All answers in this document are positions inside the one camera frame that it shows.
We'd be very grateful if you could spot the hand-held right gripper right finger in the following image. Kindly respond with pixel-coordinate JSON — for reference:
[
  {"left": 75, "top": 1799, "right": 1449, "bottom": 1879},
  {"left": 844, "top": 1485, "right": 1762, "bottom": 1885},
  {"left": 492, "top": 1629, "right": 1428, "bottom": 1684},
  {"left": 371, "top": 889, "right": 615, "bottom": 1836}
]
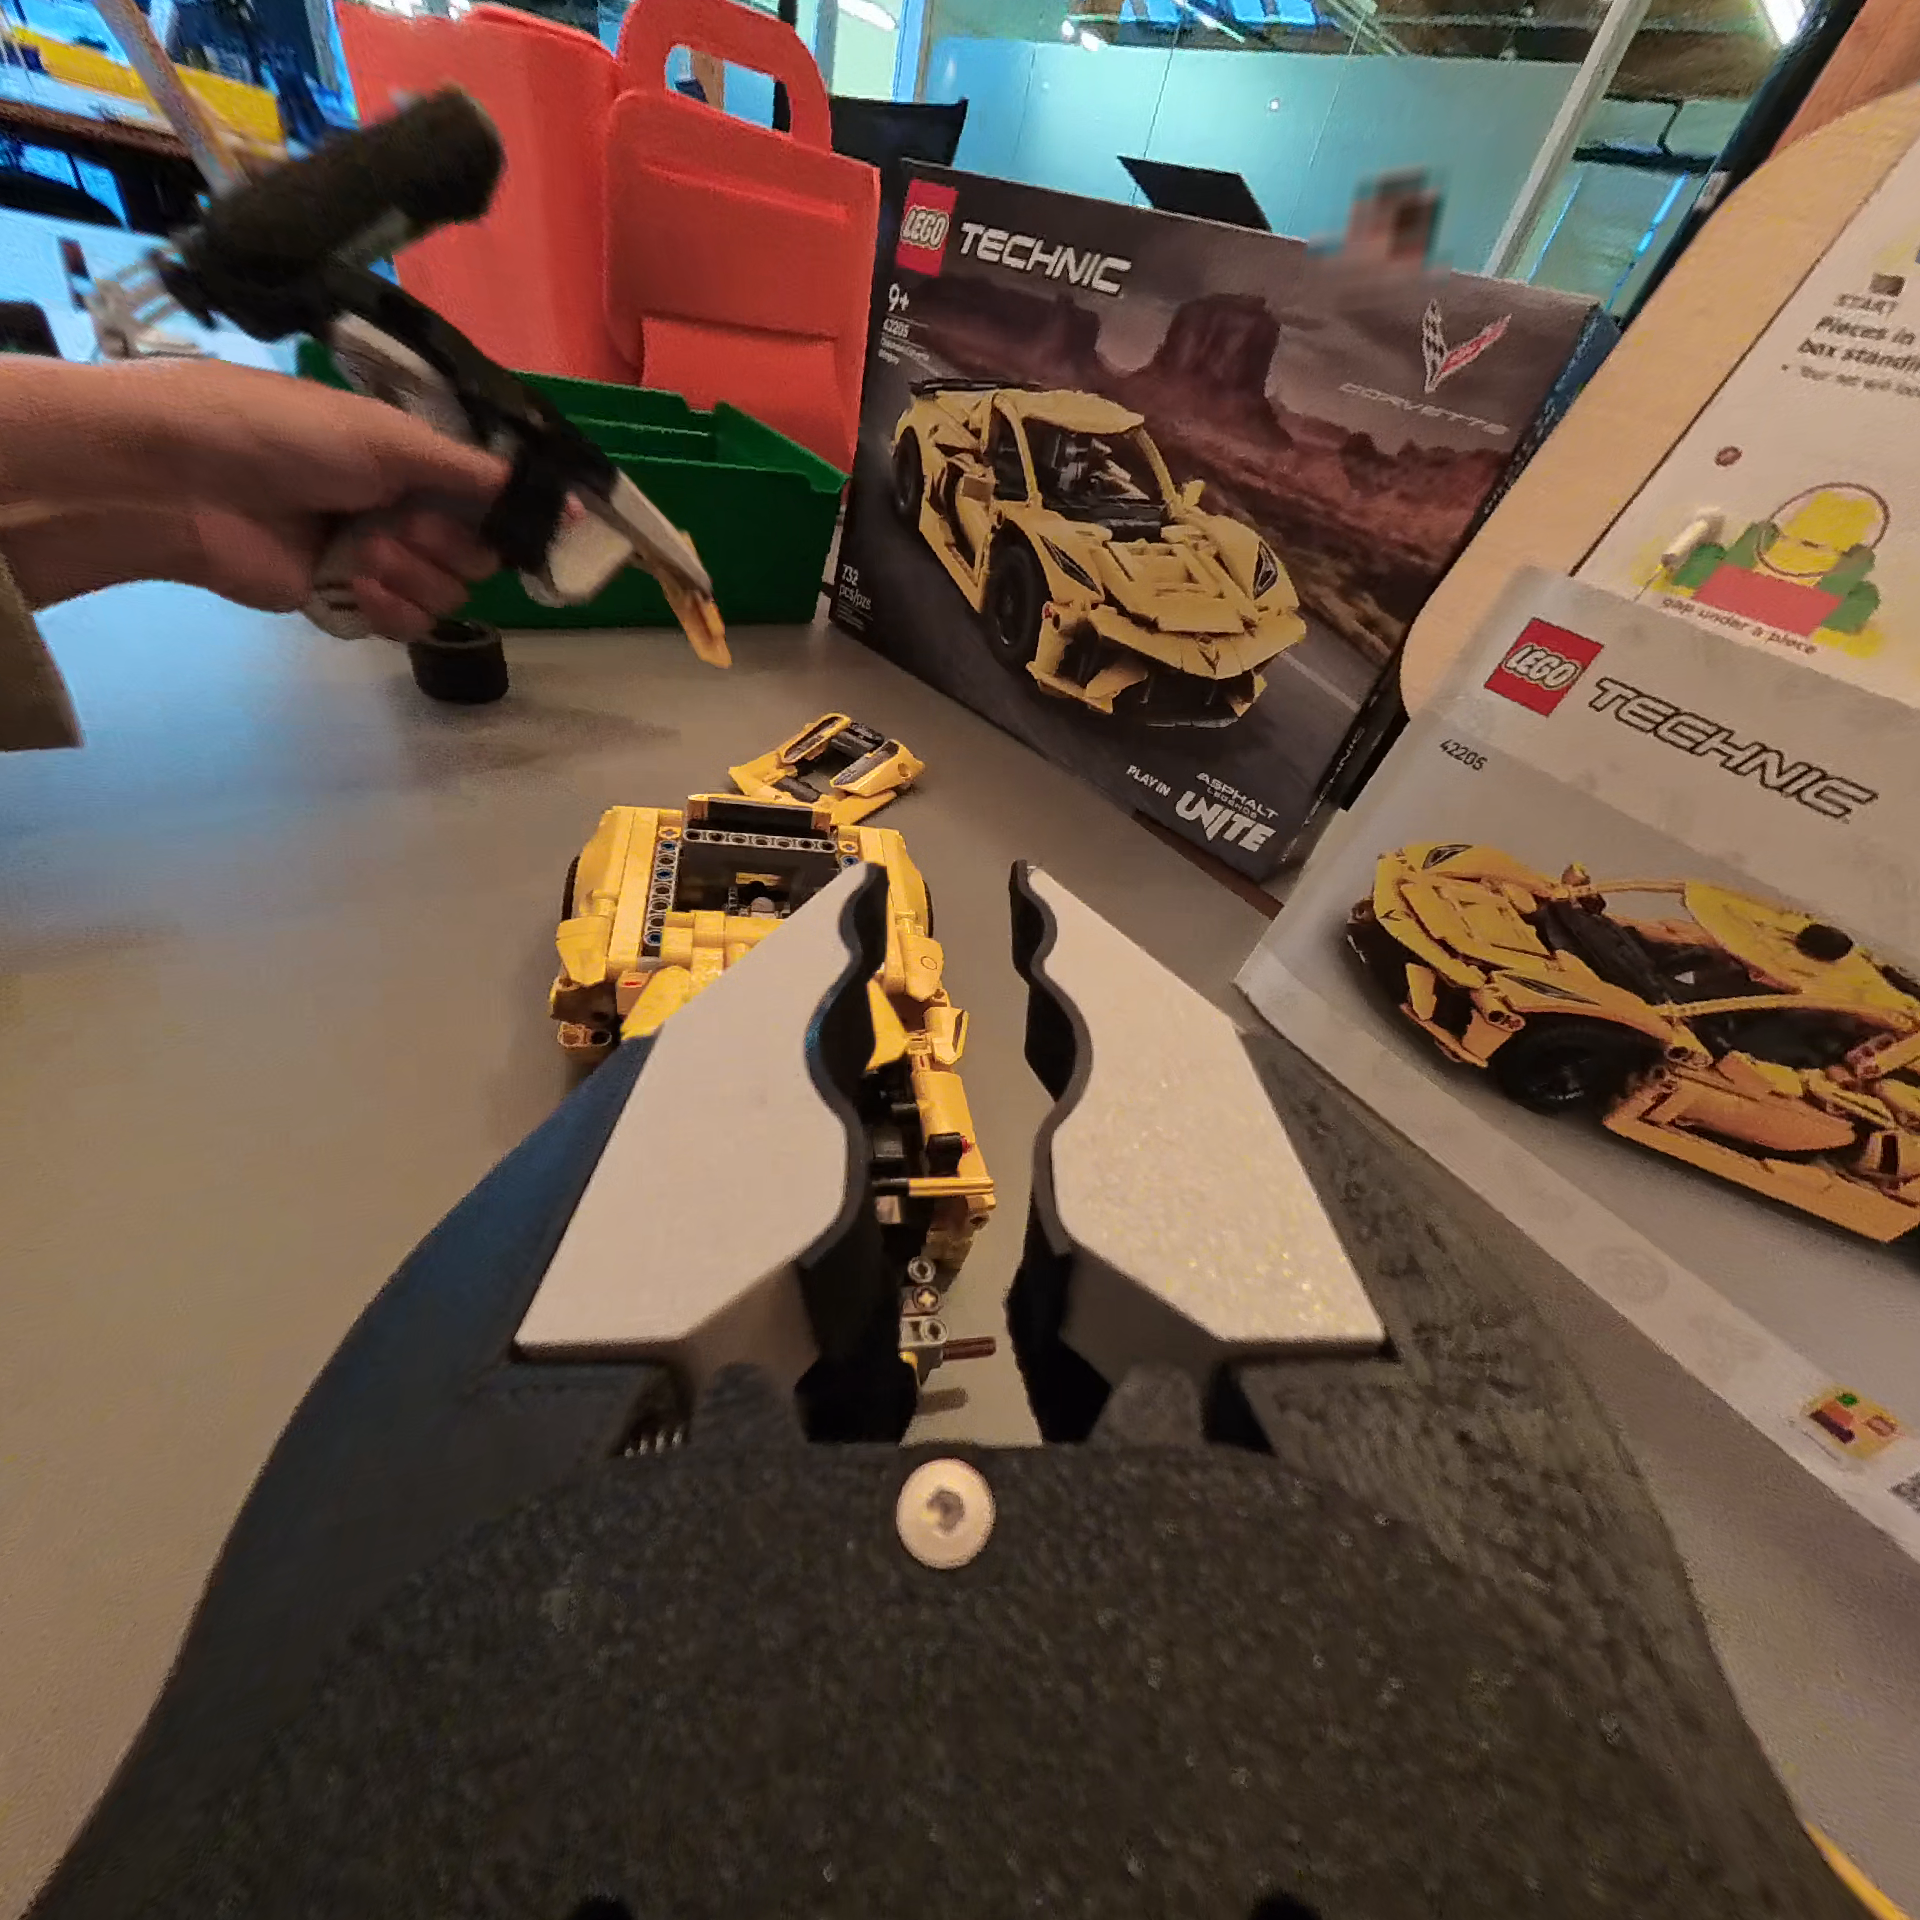
[{"left": 1009, "top": 860, "right": 1387, "bottom": 1379}]

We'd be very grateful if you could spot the black toy tyre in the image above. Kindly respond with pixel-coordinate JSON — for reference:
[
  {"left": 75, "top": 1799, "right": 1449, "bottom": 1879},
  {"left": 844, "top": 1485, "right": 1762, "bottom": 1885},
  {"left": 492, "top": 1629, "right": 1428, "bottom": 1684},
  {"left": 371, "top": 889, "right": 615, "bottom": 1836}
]
[{"left": 408, "top": 616, "right": 513, "bottom": 707}]

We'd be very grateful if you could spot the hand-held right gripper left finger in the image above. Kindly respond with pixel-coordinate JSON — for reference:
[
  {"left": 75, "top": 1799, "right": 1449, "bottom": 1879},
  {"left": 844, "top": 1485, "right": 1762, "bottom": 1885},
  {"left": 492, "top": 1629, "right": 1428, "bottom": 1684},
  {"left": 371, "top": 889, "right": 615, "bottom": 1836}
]
[{"left": 513, "top": 863, "right": 891, "bottom": 1366}]

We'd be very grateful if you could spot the red carry bag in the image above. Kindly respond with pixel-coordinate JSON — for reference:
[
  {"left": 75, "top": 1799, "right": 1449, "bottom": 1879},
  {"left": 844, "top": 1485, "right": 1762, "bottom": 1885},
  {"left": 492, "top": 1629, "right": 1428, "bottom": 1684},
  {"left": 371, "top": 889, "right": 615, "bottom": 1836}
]
[{"left": 333, "top": 0, "right": 884, "bottom": 472}]

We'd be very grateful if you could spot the wooden sign with paper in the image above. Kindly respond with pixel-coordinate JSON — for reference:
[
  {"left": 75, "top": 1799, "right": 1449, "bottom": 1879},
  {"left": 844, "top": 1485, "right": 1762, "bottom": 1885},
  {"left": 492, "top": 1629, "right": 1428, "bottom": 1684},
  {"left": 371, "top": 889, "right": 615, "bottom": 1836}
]
[{"left": 1399, "top": 81, "right": 1920, "bottom": 721}]

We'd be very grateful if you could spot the person's left forearm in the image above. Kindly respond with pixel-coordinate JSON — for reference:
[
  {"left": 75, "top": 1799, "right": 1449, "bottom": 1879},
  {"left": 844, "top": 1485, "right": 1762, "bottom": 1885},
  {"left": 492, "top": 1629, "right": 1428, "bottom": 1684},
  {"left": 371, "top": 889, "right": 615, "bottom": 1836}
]
[{"left": 0, "top": 547, "right": 85, "bottom": 751}]

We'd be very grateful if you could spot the yellow toy car model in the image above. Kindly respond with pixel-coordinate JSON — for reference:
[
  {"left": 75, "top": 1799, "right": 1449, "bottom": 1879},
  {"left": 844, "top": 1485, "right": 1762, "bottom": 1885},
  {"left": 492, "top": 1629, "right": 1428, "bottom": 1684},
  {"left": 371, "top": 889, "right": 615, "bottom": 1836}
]
[{"left": 547, "top": 709, "right": 1003, "bottom": 1419}]

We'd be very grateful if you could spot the person's left hand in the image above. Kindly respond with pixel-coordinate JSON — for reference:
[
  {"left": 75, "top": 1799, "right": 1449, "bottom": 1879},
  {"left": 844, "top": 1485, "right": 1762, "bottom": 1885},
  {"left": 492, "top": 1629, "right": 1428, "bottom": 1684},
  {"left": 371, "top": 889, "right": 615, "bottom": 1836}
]
[{"left": 0, "top": 356, "right": 522, "bottom": 644}]

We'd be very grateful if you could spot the toy car instruction booklet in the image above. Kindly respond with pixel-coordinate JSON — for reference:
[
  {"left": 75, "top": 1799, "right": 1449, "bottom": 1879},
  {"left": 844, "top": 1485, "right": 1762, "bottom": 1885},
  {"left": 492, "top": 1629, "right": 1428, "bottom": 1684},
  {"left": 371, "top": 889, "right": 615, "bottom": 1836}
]
[{"left": 1234, "top": 567, "right": 1920, "bottom": 1561}]

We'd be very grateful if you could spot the green plastic bin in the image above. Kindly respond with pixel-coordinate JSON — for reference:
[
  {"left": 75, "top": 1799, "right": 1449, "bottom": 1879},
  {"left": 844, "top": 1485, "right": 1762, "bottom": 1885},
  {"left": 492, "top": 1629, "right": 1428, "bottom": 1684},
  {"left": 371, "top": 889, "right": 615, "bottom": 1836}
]
[{"left": 296, "top": 336, "right": 852, "bottom": 632}]

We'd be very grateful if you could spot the toy car cardboard box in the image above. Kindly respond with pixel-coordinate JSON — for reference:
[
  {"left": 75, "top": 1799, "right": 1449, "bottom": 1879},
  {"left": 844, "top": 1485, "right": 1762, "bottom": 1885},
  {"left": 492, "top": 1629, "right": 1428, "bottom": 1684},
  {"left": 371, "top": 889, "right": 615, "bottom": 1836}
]
[{"left": 829, "top": 157, "right": 1624, "bottom": 879}]

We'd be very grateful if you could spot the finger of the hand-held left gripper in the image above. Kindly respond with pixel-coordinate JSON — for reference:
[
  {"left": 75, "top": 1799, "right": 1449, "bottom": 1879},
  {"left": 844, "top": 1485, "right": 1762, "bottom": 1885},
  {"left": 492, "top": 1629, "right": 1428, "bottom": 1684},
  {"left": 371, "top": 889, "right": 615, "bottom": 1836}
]
[
  {"left": 533, "top": 516, "right": 640, "bottom": 606},
  {"left": 593, "top": 469, "right": 721, "bottom": 600}
]

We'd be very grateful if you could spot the grey desk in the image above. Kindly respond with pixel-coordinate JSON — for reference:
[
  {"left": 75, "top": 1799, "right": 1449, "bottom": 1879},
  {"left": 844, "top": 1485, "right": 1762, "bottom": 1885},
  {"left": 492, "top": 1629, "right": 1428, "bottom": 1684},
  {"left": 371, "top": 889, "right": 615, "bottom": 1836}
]
[{"left": 0, "top": 575, "right": 1920, "bottom": 1905}]

